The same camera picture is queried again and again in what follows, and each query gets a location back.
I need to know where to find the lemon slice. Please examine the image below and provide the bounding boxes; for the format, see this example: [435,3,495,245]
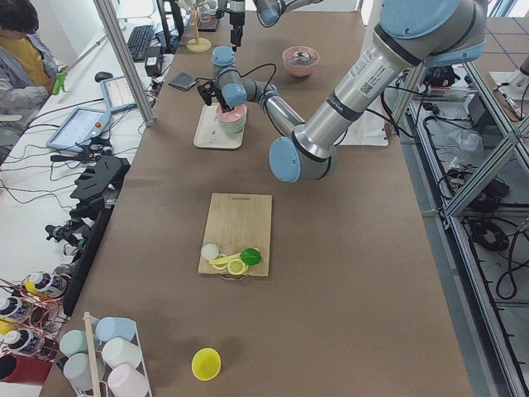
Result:
[226,258,249,275]

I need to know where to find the black tool holder stand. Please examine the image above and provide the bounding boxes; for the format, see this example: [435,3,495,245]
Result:
[45,155,131,316]

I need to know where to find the seated person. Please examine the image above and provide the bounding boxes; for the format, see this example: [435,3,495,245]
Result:
[1,0,67,131]

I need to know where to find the yellow paint bottle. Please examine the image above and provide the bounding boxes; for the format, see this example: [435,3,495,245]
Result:
[26,272,68,299]

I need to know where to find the grey plastic cup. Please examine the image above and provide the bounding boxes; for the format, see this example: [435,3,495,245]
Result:
[63,353,93,391]

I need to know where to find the pink plastic cup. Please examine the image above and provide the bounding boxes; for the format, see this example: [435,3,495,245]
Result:
[107,363,149,397]

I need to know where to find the bamboo cutting board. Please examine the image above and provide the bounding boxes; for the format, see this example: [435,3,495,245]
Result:
[203,193,273,277]

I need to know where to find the wooden mug tree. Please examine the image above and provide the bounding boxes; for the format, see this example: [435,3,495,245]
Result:
[176,0,211,53]

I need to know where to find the blue teach pendant near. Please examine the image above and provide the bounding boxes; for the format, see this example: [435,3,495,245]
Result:
[45,107,112,152]

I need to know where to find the yellow plastic cup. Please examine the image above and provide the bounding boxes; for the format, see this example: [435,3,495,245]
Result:
[191,347,222,381]

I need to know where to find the blue teach pendant far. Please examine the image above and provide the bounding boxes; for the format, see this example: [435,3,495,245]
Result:
[99,76,136,114]

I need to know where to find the green lime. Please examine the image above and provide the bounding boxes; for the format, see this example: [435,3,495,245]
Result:
[240,248,262,266]

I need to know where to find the blue teach pendant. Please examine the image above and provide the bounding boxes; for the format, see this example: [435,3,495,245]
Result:
[45,107,112,152]
[99,76,136,114]

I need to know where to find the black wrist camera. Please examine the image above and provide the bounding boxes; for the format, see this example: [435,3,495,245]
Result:
[197,80,217,106]

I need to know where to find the black computer mouse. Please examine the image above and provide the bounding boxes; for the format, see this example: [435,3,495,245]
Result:
[94,71,113,83]

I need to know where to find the green plastic cup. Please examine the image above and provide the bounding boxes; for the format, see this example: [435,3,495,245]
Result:
[59,329,88,357]

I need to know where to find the stacked green bowls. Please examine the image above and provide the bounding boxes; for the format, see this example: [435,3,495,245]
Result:
[217,118,246,134]

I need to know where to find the aluminium frame post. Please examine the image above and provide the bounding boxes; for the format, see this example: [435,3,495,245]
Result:
[93,0,155,127]

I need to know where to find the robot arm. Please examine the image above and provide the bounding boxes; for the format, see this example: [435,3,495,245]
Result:
[212,0,488,183]
[219,0,319,51]

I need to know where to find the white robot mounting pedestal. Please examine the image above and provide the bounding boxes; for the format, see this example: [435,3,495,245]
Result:
[334,0,391,146]

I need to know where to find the copper wire bottle rack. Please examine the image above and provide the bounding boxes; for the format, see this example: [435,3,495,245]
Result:
[1,275,69,361]

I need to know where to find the large pink ice bowl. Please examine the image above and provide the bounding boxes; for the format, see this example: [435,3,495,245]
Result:
[282,46,320,78]

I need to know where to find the white plastic cup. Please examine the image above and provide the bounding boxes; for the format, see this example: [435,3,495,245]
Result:
[102,337,142,368]

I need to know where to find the small pink bowl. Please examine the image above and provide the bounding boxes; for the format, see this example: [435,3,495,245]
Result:
[216,104,247,122]

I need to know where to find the black keyboard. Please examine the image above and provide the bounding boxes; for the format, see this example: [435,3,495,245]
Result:
[126,25,155,62]

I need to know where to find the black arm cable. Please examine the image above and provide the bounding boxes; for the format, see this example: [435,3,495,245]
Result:
[198,62,279,104]

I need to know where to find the metal ice scoop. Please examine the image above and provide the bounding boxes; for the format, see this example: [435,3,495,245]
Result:
[290,50,312,66]

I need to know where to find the cream rabbit tray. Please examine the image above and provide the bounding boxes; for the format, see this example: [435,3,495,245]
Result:
[193,103,245,150]

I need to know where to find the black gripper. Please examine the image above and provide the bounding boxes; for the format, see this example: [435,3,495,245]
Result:
[230,11,245,51]
[214,86,234,113]

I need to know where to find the grey folded cloth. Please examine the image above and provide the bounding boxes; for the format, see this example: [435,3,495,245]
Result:
[169,72,198,92]

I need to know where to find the white cup rack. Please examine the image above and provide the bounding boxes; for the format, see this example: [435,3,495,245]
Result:
[75,312,153,396]

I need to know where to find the blue plastic cup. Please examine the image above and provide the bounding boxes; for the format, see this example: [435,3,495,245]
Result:
[95,317,136,342]

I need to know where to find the yellow peeler strip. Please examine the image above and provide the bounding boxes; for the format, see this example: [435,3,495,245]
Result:
[208,253,241,265]

